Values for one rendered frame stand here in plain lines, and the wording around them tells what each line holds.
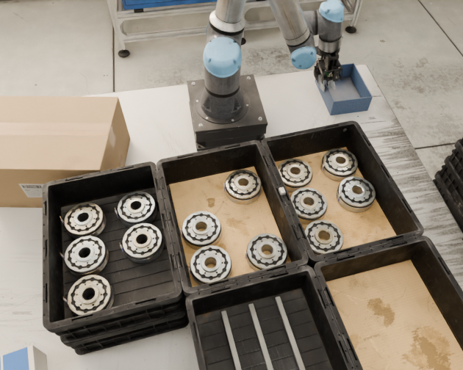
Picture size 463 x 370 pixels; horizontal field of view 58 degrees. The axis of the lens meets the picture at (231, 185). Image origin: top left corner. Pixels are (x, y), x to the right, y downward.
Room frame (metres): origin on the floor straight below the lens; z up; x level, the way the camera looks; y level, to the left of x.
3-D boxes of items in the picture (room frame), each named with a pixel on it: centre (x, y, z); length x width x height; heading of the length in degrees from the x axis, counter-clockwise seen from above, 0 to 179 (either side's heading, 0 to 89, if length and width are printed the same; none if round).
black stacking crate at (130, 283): (0.49, 0.30, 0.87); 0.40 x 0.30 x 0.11; 15
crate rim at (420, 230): (0.65, -0.28, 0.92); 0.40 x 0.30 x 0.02; 15
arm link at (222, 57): (1.08, 0.03, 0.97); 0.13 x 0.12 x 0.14; 179
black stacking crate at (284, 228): (0.57, 0.01, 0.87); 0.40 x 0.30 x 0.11; 15
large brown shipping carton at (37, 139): (0.87, 0.57, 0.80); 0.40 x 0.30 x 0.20; 89
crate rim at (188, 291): (0.57, 0.01, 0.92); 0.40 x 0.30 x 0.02; 15
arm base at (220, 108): (1.08, 0.03, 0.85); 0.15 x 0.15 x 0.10
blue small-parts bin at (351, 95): (1.24, -0.43, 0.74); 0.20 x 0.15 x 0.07; 10
